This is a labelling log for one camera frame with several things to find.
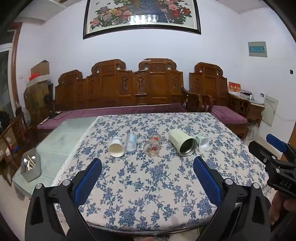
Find person's right hand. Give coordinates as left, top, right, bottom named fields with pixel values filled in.
left=270, top=192, right=288, bottom=226

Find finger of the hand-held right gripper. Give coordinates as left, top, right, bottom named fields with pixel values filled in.
left=248, top=141, right=279, bottom=166
left=266, top=134, right=296, bottom=163

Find large cardboard box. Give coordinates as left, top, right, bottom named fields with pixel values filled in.
left=23, top=80, right=54, bottom=119

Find blue floral tablecloth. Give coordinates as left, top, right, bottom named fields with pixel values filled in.
left=52, top=112, right=270, bottom=232

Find carved wooden sofa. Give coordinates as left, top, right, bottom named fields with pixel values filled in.
left=54, top=58, right=204, bottom=116

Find clear plastic bag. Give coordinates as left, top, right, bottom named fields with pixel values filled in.
left=245, top=122, right=260, bottom=141

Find purple armchair cushion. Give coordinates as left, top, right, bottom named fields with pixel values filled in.
left=211, top=105, right=248, bottom=125

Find carved wooden armchair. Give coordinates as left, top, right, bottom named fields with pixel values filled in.
left=189, top=62, right=251, bottom=140

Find grey wall panel box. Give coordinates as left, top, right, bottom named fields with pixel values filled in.
left=248, top=41, right=268, bottom=58

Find small cardboard box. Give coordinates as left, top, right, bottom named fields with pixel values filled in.
left=31, top=60, right=50, bottom=76

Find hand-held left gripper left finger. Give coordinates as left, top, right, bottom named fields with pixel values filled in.
left=24, top=158, right=103, bottom=241

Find small green white cup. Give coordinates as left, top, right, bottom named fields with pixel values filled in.
left=196, top=134, right=210, bottom=149

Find purple sofa cushion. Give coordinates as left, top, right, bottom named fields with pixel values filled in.
left=38, top=103, right=188, bottom=131

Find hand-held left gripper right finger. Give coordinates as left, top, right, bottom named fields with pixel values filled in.
left=193, top=156, right=271, bottom=241

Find white paper cup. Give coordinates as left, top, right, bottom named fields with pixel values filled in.
left=109, top=136, right=125, bottom=158

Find glass cup red flowers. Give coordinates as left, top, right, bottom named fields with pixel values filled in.
left=143, top=135, right=162, bottom=156

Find wooden rack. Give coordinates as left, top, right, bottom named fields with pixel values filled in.
left=0, top=113, right=30, bottom=186

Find clear plastic cup blue print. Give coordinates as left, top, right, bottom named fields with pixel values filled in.
left=125, top=133, right=138, bottom=153

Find wooden side table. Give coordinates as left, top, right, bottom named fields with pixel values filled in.
left=229, top=92, right=265, bottom=127

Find framed flower painting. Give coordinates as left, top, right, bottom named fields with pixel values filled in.
left=83, top=0, right=201, bottom=40

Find glass top table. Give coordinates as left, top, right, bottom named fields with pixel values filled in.
left=11, top=116, right=100, bottom=200

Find cream steel-lined cup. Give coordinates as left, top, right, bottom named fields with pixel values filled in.
left=169, top=128, right=197, bottom=157

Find grey plastic container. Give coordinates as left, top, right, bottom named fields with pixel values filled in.
left=20, top=148, right=41, bottom=183

